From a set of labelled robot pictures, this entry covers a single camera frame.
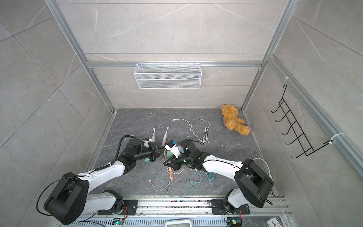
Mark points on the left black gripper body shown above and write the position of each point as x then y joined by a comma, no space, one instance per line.
147,152

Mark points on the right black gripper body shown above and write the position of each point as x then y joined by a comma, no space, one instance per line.
184,160

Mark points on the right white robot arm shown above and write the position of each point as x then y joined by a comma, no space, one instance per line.
254,185

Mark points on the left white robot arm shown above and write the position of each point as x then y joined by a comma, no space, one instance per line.
72,197

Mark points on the right white electric toothbrush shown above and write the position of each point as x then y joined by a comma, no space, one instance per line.
165,137

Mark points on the white electric toothbrush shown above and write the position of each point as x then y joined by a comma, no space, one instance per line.
153,136
165,137

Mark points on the middle white electric toothbrush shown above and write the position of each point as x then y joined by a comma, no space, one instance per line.
153,136

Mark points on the green charger plug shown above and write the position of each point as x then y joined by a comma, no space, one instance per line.
169,153

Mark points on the brown teddy bear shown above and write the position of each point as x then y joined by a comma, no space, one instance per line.
232,121

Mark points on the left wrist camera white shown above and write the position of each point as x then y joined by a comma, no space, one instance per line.
147,141

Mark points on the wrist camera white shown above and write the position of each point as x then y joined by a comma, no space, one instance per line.
174,147
147,141

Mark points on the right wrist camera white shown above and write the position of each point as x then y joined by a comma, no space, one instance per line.
174,147

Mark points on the white wire mesh basket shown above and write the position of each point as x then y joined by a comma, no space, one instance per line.
168,75

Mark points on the black wire hook rack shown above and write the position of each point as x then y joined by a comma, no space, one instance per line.
295,128

